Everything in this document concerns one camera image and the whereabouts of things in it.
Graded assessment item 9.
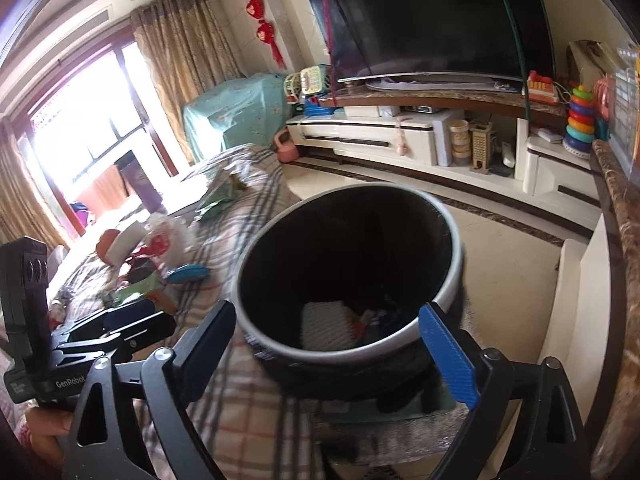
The blue snack bag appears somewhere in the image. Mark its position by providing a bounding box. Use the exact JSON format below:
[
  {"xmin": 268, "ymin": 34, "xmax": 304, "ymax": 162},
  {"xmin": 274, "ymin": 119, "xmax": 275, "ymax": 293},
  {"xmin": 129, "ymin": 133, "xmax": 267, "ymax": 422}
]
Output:
[{"xmin": 164, "ymin": 263, "xmax": 210, "ymax": 285}]

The white red plastic bag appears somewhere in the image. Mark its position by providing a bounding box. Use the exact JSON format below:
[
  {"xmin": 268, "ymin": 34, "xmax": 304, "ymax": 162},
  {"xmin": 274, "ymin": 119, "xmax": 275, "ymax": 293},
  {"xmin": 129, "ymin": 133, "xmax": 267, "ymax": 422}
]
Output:
[{"xmin": 143, "ymin": 212, "xmax": 195, "ymax": 269}]

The green drink carton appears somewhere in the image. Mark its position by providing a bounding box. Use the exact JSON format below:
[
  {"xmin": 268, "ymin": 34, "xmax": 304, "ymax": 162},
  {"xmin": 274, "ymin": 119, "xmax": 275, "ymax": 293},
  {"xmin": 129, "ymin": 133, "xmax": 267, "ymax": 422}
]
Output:
[{"xmin": 113, "ymin": 273, "xmax": 166, "ymax": 306}]

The black round trash bin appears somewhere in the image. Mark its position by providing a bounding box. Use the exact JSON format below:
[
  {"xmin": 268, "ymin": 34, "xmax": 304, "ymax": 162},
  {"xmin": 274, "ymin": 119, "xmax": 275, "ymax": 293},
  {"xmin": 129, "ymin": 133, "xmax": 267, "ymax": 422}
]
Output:
[{"xmin": 233, "ymin": 183, "xmax": 465, "ymax": 408}]

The person left hand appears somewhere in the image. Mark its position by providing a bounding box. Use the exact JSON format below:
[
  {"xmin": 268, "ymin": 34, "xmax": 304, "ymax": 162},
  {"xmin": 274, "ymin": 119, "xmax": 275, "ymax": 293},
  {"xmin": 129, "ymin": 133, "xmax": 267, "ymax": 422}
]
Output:
[{"xmin": 25, "ymin": 408, "xmax": 73, "ymax": 470}]

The red apple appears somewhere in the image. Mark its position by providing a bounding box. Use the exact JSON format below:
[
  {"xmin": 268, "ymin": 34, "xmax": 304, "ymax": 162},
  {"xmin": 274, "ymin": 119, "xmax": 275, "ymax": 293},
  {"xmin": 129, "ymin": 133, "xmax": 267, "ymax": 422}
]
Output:
[{"xmin": 96, "ymin": 229, "xmax": 120, "ymax": 266}]

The plaid blanket cover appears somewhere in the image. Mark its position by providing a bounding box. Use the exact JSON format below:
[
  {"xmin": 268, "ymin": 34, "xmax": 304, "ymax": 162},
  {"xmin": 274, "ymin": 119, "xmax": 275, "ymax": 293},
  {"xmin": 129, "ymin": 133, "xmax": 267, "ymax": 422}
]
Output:
[{"xmin": 175, "ymin": 144, "xmax": 337, "ymax": 479}]

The left beige curtain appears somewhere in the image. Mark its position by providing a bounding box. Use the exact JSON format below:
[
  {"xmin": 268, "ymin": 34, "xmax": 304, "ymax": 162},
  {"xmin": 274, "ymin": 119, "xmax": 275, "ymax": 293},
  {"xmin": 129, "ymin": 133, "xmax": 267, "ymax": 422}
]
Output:
[{"xmin": 0, "ymin": 118, "xmax": 70, "ymax": 249}]

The beige curtain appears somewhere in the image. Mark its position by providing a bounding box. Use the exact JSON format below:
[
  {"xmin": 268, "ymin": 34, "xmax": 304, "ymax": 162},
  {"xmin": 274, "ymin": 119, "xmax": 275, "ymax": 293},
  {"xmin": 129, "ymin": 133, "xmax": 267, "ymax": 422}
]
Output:
[
  {"xmin": 0, "ymin": 118, "xmax": 70, "ymax": 249},
  {"xmin": 129, "ymin": 0, "xmax": 242, "ymax": 162}
]

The purple gift bag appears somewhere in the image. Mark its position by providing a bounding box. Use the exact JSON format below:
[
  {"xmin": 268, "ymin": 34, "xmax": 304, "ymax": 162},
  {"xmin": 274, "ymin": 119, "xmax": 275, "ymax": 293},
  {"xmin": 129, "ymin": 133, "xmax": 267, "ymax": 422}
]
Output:
[{"xmin": 115, "ymin": 151, "xmax": 162, "ymax": 214}]

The green snack bag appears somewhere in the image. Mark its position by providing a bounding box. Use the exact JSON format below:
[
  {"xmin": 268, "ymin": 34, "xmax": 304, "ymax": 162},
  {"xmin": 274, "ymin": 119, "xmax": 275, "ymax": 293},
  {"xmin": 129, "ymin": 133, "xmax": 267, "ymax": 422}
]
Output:
[{"xmin": 194, "ymin": 170, "xmax": 247, "ymax": 223}]

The pink kettlebell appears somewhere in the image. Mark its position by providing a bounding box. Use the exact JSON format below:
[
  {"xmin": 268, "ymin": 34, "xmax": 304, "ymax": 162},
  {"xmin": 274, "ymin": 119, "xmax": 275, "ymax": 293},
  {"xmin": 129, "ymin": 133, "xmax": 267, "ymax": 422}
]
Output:
[{"xmin": 273, "ymin": 128, "xmax": 299, "ymax": 164}]

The teal covered furniture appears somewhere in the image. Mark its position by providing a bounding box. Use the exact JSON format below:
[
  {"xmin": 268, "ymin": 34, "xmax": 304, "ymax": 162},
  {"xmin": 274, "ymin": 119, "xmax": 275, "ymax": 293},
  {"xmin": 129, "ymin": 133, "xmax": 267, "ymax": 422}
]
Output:
[{"xmin": 182, "ymin": 74, "xmax": 291, "ymax": 162}]

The right beige curtain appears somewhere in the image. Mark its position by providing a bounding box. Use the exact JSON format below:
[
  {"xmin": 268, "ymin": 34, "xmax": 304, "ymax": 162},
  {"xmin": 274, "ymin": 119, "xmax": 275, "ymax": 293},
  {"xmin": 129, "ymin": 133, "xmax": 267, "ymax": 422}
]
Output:
[{"xmin": 129, "ymin": 0, "xmax": 242, "ymax": 162}]

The toy phone cash register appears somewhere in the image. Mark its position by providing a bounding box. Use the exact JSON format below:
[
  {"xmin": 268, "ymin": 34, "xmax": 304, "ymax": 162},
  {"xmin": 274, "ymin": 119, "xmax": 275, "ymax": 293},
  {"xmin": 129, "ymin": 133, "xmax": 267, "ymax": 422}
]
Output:
[{"xmin": 283, "ymin": 64, "xmax": 335, "ymax": 117}]

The white tv cabinet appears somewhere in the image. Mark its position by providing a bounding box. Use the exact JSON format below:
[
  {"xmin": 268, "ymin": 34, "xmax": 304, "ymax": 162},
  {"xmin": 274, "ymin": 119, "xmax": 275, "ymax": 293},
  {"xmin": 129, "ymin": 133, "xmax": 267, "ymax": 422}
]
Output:
[{"xmin": 286, "ymin": 110, "xmax": 600, "ymax": 236}]

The black flat screen television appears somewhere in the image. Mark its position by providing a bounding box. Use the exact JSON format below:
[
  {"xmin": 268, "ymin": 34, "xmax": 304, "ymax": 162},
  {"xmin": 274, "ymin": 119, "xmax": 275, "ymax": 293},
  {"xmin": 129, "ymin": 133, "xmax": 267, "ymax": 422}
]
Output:
[{"xmin": 309, "ymin": 0, "xmax": 555, "ymax": 80}]

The rainbow stacking ring toy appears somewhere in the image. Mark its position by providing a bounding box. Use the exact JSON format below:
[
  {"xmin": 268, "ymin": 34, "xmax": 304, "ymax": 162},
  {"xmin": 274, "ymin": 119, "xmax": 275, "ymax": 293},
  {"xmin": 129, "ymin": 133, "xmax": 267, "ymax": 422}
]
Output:
[{"xmin": 562, "ymin": 84, "xmax": 596, "ymax": 159}]

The red lantern string decoration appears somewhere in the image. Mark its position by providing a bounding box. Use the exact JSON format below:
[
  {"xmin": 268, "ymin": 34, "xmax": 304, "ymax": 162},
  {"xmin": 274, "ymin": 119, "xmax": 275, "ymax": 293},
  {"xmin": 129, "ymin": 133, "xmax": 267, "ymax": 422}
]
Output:
[{"xmin": 245, "ymin": 0, "xmax": 288, "ymax": 70}]

